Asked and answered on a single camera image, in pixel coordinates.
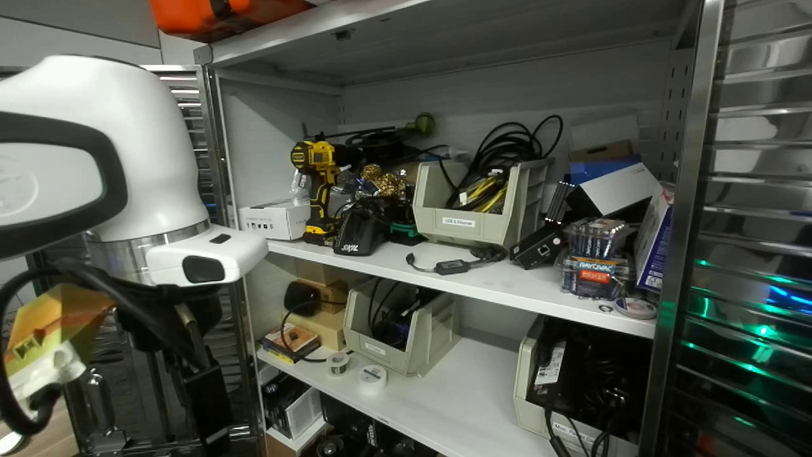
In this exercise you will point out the grey bin middle shelf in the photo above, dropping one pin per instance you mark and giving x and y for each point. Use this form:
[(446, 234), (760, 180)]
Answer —
[(399, 325)]

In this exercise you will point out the yellow black cordless drill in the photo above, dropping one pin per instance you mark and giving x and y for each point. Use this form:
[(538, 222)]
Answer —
[(315, 158)]

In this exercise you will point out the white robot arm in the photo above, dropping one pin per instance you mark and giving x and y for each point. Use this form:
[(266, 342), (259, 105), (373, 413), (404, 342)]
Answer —
[(99, 149)]

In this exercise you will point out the grey bin with black cables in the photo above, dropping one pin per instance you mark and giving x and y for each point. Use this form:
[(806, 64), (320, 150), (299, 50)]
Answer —
[(581, 389)]

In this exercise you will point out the metal shelving unit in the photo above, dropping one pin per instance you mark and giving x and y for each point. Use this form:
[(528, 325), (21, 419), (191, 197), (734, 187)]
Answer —
[(470, 64)]

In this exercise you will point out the orange bag on top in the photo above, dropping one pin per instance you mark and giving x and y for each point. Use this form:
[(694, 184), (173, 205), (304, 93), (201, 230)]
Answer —
[(217, 18)]

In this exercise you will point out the blue white cardboard box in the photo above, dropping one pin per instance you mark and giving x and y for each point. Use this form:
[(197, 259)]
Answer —
[(616, 184)]

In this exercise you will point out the pack of batteries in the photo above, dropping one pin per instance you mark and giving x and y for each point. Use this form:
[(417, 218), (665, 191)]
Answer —
[(597, 262)]

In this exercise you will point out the black small device box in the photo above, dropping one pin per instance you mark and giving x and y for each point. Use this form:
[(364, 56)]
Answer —
[(541, 248)]

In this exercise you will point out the black battery charger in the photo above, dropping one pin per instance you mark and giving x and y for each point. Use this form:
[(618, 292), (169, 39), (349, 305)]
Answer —
[(362, 232)]

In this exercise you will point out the white box lower shelf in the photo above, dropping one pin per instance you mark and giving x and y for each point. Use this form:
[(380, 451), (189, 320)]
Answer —
[(290, 408)]

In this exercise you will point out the black round object on box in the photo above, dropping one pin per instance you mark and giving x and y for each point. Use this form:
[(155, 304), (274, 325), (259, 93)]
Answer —
[(304, 297)]

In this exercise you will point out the white power strip box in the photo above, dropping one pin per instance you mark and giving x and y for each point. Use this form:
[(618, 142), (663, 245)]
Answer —
[(279, 222)]

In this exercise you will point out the steel tray rack right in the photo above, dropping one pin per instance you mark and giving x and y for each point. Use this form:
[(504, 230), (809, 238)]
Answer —
[(738, 312)]

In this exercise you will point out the blue packaged item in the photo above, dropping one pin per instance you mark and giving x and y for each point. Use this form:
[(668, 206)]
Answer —
[(652, 238)]

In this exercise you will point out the grey toolbox bin upper shelf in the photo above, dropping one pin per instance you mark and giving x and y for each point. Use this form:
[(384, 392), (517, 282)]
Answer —
[(508, 224)]

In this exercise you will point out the orange book on shelf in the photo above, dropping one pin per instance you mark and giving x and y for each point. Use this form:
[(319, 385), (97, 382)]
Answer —
[(295, 343)]

